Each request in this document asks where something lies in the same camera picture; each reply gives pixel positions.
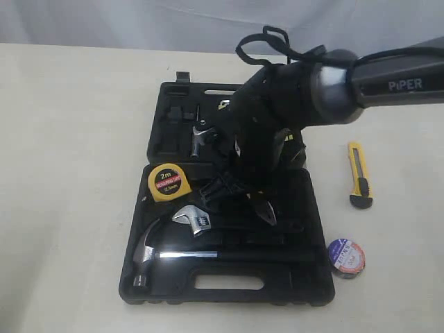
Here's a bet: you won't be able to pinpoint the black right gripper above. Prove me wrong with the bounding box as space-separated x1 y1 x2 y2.
199 114 291 205

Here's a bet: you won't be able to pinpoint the silver adjustable wrench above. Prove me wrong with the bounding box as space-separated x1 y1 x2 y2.
171 204 306 239

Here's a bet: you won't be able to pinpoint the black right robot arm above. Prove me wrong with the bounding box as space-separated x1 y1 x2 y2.
200 44 443 203

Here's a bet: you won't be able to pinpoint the white backdrop curtain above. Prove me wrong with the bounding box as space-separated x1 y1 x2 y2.
1 1 443 55

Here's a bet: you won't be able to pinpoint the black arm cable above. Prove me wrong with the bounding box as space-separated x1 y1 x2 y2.
234 25 444 70

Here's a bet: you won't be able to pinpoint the yellow tape measure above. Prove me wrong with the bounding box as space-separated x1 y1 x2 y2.
139 163 192 203

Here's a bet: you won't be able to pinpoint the claw hammer black handle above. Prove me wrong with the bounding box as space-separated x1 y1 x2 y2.
133 218 316 288

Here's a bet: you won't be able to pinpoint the black plastic tool case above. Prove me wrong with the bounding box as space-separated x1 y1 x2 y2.
119 72 335 306

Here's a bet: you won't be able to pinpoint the yellow utility knife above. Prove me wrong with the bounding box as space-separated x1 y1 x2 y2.
348 142 373 210

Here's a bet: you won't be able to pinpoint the yellow hex key set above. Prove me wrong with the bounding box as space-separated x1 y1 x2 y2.
218 99 230 110

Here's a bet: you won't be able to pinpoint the orange black pliers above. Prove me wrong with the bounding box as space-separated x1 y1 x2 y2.
243 189 278 228

